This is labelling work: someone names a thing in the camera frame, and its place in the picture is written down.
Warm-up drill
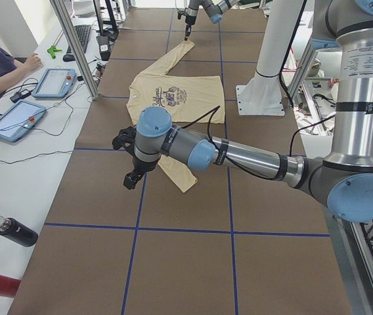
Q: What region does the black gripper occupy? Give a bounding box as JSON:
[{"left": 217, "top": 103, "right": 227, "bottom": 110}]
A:
[
  {"left": 112, "top": 127, "right": 156, "bottom": 190},
  {"left": 177, "top": 7, "right": 197, "bottom": 41}
]

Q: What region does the cream long-sleeve printed shirt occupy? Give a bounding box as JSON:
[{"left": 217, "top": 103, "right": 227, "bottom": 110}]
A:
[{"left": 124, "top": 41, "right": 225, "bottom": 192}]

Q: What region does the far blue teach pendant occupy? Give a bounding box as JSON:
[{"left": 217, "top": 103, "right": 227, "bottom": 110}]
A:
[{"left": 32, "top": 68, "right": 77, "bottom": 99}]

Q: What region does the blue teach pendant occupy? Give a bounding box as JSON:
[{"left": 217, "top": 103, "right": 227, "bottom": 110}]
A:
[
  {"left": 32, "top": 68, "right": 77, "bottom": 99},
  {"left": 0, "top": 100, "right": 47, "bottom": 142}
]

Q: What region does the black computer mouse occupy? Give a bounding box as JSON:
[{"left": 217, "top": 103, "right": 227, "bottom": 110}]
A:
[{"left": 62, "top": 54, "right": 75, "bottom": 62}]

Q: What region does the black keyboard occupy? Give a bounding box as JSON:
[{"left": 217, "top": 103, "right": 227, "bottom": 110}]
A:
[{"left": 74, "top": 24, "right": 92, "bottom": 53}]

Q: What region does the near blue teach pendant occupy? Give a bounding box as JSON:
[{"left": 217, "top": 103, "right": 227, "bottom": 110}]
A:
[{"left": 0, "top": 100, "right": 47, "bottom": 142}]

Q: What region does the green plastic tool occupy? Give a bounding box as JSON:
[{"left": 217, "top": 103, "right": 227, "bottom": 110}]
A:
[{"left": 47, "top": 45, "right": 62, "bottom": 59}]

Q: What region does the black water bottle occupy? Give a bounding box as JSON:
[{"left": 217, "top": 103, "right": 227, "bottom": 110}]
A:
[{"left": 0, "top": 216, "right": 38, "bottom": 247}]

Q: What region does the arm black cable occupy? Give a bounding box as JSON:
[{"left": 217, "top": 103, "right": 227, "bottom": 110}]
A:
[{"left": 173, "top": 105, "right": 297, "bottom": 180}]

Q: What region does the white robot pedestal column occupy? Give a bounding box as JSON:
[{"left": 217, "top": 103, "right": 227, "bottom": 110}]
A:
[{"left": 236, "top": 1, "right": 314, "bottom": 116}]

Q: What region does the aluminium frame post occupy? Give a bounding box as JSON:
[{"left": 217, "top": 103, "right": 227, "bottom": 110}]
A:
[{"left": 49, "top": 0, "right": 99, "bottom": 100}]

